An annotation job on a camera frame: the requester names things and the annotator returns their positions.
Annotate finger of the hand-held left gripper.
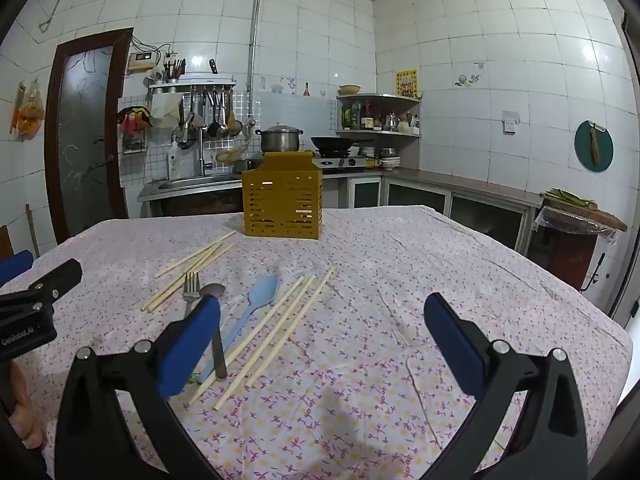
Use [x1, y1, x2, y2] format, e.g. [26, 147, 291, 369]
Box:
[0, 250, 35, 286]
[0, 259, 83, 328]

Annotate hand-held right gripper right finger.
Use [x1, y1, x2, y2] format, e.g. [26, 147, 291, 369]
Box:
[422, 292, 588, 480]

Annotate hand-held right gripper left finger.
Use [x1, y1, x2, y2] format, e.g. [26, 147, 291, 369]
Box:
[54, 294, 223, 480]

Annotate metal spoon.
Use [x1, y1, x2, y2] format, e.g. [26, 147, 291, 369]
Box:
[199, 282, 229, 380]

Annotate metal fork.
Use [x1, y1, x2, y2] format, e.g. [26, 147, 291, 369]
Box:
[181, 271, 202, 318]

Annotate wooden chopstick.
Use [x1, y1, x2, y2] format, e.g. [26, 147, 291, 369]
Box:
[214, 275, 317, 411]
[141, 243, 236, 312]
[188, 276, 305, 406]
[154, 230, 237, 279]
[164, 241, 225, 282]
[244, 267, 335, 388]

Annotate blue plastic spoon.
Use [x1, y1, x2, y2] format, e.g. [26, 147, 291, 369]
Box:
[196, 274, 281, 386]

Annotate yellow slotted utensil holder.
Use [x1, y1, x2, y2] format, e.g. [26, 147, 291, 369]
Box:
[241, 151, 325, 239]

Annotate row of hanging kitchen utensils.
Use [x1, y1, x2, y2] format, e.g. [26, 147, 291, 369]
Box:
[180, 87, 246, 143]

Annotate person's left hand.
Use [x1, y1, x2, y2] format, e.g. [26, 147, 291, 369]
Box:
[7, 360, 47, 450]

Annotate pink floral tablecloth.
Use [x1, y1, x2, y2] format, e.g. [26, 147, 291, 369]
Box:
[0, 204, 630, 480]

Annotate brown framed glass door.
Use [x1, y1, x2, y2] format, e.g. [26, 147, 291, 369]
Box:
[44, 26, 135, 245]

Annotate plastic covered wooden stand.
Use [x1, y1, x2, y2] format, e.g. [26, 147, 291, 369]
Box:
[530, 205, 621, 291]

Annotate steel sink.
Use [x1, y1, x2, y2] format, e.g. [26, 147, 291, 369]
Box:
[137, 172, 246, 203]

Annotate orange hanging bag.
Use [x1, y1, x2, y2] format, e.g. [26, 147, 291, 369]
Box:
[12, 80, 46, 137]

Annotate white soap bottle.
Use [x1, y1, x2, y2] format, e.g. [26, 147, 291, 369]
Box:
[166, 136, 182, 181]

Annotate kitchen counter with cabinets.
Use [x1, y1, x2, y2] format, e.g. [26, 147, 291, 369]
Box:
[320, 167, 546, 256]

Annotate red and yellow cloth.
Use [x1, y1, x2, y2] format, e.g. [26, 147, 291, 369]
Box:
[117, 106, 153, 130]

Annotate metal faucet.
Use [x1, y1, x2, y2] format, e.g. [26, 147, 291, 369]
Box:
[182, 112, 216, 177]

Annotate green vegetables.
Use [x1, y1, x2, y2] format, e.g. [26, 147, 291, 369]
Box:
[544, 188, 598, 208]

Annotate wooden cutting board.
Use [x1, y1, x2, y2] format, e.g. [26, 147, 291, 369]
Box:
[542, 195, 628, 233]

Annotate white hanging cloth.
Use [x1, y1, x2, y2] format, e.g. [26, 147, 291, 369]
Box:
[150, 95, 183, 130]

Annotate gas stove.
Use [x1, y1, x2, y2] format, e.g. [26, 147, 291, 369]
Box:
[312, 152, 368, 173]

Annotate steel pot with lid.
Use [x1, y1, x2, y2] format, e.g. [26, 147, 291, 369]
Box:
[255, 124, 304, 154]

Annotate controller box with red display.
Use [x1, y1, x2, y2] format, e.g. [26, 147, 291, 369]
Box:
[127, 51, 157, 72]

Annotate green round cutting board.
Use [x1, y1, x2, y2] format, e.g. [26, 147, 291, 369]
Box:
[574, 120, 615, 173]

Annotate black wok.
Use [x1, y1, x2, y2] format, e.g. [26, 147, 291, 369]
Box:
[310, 135, 376, 153]

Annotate row of condiment bottles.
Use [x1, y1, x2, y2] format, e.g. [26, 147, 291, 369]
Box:
[341, 100, 421, 133]

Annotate grey splash panel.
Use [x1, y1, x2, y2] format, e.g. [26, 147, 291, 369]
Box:
[255, 94, 337, 136]

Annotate wire wall basket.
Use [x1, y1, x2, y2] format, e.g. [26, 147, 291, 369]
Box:
[121, 132, 149, 155]

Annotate yellow hose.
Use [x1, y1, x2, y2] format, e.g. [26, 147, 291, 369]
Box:
[215, 135, 253, 163]

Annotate metal wall rack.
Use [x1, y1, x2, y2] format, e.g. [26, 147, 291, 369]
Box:
[147, 74, 237, 95]

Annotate corner wall shelf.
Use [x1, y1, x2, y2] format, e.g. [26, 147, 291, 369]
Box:
[335, 92, 423, 140]

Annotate yellow wall poster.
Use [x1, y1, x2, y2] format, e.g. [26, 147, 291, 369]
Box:
[395, 69, 418, 98]

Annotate metal wall pipe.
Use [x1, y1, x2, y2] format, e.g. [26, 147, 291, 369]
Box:
[39, 0, 267, 126]

